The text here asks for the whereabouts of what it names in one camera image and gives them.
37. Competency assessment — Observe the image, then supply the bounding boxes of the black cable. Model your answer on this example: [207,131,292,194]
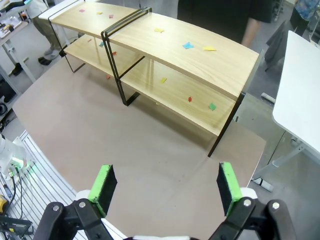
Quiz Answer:
[7,172,25,218]

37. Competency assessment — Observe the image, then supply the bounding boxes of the bystander in blue floral shirt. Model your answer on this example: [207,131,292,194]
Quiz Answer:
[289,0,320,37]

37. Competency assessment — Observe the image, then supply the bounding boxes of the workbench with tools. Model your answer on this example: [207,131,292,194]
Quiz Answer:
[0,19,37,83]

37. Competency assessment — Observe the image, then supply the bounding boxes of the wooden two-tier shelf black frame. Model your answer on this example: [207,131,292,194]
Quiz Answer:
[100,7,266,158]
[38,0,153,75]

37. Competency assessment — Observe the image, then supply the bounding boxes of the bystander in khaki trousers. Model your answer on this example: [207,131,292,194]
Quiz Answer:
[26,0,63,57]

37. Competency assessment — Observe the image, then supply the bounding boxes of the grey cloth on chair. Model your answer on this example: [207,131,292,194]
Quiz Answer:
[264,19,291,72]

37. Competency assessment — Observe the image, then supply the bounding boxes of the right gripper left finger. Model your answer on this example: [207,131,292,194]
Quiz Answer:
[33,164,118,240]

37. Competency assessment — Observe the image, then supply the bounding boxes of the aluminium rail base plate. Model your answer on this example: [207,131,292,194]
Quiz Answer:
[0,129,78,240]

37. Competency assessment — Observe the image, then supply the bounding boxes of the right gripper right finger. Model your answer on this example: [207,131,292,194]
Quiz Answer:
[208,161,297,240]

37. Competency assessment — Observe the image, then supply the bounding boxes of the person left forearm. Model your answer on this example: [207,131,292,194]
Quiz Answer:
[241,16,264,48]

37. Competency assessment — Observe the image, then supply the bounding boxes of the person torso black shirt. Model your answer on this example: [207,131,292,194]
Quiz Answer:
[176,0,263,45]

